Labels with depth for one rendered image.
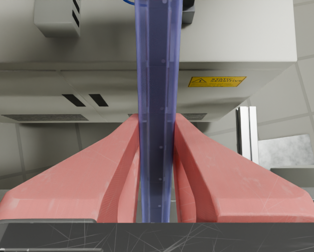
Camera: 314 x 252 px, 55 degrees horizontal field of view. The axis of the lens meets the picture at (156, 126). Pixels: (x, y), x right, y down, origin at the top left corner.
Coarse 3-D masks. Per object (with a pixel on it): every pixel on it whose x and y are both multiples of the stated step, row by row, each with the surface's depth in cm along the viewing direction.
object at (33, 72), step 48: (0, 0) 44; (96, 0) 44; (240, 0) 44; (288, 0) 44; (0, 48) 43; (48, 48) 43; (96, 48) 43; (192, 48) 43; (240, 48) 43; (288, 48) 43; (0, 96) 61; (48, 96) 61; (96, 96) 62; (192, 96) 62; (240, 96) 63
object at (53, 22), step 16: (48, 0) 39; (64, 0) 39; (80, 0) 43; (128, 0) 41; (192, 0) 39; (48, 16) 39; (64, 16) 39; (80, 16) 43; (192, 16) 41; (48, 32) 42; (64, 32) 42; (240, 112) 72; (256, 112) 73; (240, 128) 72; (256, 128) 72; (240, 144) 72; (256, 144) 71; (256, 160) 71
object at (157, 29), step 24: (144, 0) 9; (168, 0) 9; (144, 24) 9; (168, 24) 9; (144, 48) 10; (168, 48) 10; (144, 72) 10; (168, 72) 10; (144, 96) 11; (168, 96) 11; (144, 120) 11; (168, 120) 11; (144, 144) 12; (168, 144) 12; (144, 168) 13; (168, 168) 13; (144, 192) 14; (168, 192) 14; (144, 216) 15; (168, 216) 15
